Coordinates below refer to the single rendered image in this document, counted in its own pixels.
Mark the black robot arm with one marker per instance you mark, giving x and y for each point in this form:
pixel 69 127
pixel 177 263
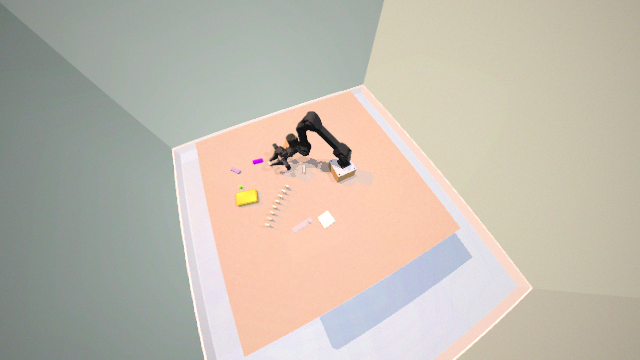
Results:
pixel 312 122

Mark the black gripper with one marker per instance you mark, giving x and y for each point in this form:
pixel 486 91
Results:
pixel 281 161

